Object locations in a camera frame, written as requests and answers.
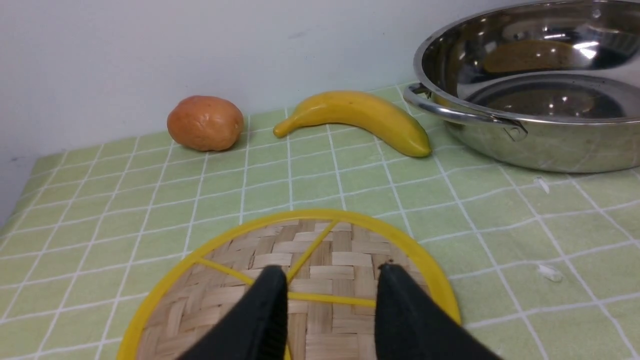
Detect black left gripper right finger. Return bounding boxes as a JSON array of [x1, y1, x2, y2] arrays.
[[375, 263, 500, 360]]

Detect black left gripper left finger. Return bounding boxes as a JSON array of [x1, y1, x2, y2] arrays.
[[178, 265, 288, 360]]

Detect woven bamboo steamer lid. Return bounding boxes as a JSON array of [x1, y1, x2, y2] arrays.
[[116, 209, 461, 360]]

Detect stainless steel pot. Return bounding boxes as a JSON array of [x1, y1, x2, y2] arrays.
[[403, 0, 640, 173]]

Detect green checkered tablecloth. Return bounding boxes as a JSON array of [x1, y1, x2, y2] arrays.
[[1, 109, 639, 360]]

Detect yellow banana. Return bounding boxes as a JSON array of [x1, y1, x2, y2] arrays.
[[272, 90, 432, 158]]

